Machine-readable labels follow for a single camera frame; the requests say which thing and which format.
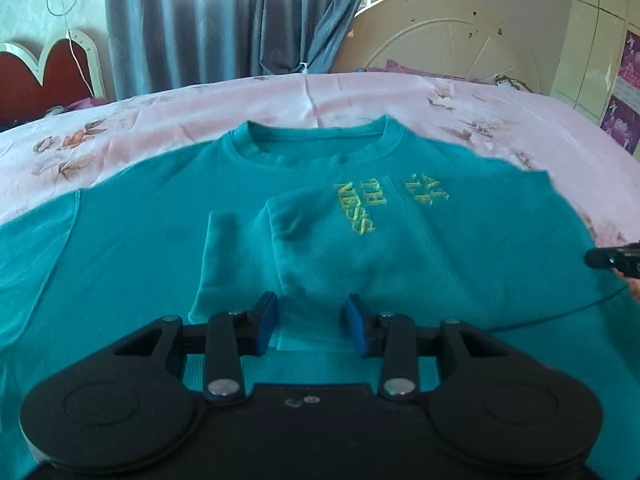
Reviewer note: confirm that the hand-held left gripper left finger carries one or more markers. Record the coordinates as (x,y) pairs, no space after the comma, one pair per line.
(268,324)

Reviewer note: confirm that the magenta bedding bundle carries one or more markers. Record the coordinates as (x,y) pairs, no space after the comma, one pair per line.
(80,103)

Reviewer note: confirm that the grey-blue curtain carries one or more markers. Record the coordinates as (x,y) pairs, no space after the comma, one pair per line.
(220,20)

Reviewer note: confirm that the cream panelled wardrobe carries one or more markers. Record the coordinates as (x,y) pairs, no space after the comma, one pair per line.
(590,35)

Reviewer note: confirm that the red heart-shaped headboard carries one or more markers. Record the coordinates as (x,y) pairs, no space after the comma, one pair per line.
(65,67)

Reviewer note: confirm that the pink floral bedsheet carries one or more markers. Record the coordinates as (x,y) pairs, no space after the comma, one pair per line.
(320,97)

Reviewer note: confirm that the cream round table top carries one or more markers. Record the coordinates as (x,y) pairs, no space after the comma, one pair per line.
(450,35)

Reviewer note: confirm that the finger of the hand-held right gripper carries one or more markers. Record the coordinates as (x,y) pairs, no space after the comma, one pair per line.
(607,258)

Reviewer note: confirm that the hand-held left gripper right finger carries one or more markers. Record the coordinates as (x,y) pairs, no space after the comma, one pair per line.
(354,327)

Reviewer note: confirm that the purple folded cloth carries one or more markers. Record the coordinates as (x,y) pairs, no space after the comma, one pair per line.
(415,69)

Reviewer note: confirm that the teal sweatshirt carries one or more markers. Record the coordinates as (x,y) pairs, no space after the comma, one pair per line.
(150,240)

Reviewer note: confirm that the purple wall poster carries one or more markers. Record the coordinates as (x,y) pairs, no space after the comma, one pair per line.
(622,95)

